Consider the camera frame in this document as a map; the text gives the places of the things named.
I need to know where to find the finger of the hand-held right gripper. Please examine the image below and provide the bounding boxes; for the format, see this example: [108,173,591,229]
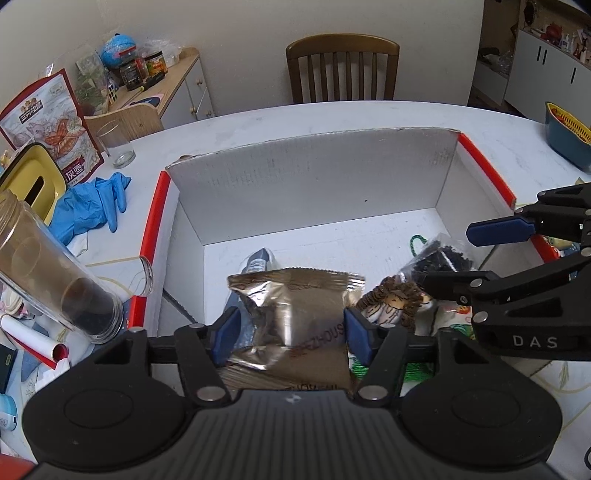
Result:
[466,182,591,246]
[422,249,591,324]

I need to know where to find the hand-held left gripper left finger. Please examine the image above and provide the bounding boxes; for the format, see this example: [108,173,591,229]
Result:
[90,306,245,407]

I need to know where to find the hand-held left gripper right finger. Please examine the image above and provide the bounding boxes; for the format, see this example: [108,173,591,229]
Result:
[342,307,497,409]

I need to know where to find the sheer drawstring bag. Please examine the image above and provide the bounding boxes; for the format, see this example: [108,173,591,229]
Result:
[399,233,476,287]

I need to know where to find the small patterned pouch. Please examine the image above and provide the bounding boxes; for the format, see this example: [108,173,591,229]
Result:
[367,295,435,329]

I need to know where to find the green cartoon packet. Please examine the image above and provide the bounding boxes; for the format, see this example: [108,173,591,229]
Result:
[350,302,478,385]

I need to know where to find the gold foil snack packet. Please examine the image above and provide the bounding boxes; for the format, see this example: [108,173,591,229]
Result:
[219,267,368,393]

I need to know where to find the grey-blue fabric pouch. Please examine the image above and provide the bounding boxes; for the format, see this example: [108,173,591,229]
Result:
[222,248,280,324]

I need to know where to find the red cardboard box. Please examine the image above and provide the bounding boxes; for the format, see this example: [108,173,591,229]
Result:
[129,127,564,384]

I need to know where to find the leaf print table mat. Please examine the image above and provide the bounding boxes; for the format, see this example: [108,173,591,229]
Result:
[508,355,591,404]

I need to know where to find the blue plastic basin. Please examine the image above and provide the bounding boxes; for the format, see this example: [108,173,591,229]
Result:
[545,104,591,174]

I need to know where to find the yellow strainer basket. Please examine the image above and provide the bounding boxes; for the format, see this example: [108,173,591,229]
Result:
[546,102,591,145]

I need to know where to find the white lower cabinet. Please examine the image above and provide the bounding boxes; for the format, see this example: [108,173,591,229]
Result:
[503,28,591,125]

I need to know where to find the tall glass bottle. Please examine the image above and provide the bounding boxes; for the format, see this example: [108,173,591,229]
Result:
[0,191,125,344]

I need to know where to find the blue rubber gloves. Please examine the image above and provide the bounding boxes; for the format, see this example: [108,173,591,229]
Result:
[48,172,133,245]

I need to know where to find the white and red paper roll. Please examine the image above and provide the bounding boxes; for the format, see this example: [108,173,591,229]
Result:
[0,314,71,370]

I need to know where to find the clear drinking glass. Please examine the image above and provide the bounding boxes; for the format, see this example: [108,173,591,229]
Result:
[95,120,136,168]

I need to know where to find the black flat item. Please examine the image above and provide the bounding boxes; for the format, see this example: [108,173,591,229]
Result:
[0,344,19,394]

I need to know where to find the light blue tube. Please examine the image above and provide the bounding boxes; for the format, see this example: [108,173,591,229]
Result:
[0,392,21,432]

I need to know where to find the small wooden child chair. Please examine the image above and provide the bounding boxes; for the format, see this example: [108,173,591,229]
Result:
[83,102,164,141]

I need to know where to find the brown wooden chair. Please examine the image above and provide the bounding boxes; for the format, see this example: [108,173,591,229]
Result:
[285,34,400,104]

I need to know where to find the white side cabinet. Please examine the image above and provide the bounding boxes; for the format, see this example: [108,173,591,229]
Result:
[108,46,215,130]

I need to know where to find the yellow lid tissue box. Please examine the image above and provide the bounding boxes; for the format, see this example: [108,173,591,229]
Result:
[0,143,68,227]

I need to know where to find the red printed snack bag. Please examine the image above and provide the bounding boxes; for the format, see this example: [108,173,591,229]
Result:
[0,69,106,188]

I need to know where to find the dark glass jar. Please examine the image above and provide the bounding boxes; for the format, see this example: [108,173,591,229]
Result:
[119,58,148,90]

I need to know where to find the orange label jar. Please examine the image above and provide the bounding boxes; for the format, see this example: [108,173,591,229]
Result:
[144,50,168,77]

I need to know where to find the clear bag of dried plants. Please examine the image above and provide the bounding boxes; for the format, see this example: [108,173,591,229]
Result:
[74,46,114,116]

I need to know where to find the clear plastic bag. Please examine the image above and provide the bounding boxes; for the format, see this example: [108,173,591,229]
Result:
[139,37,183,65]

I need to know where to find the blue globe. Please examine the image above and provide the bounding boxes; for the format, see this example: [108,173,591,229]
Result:
[102,33,139,70]

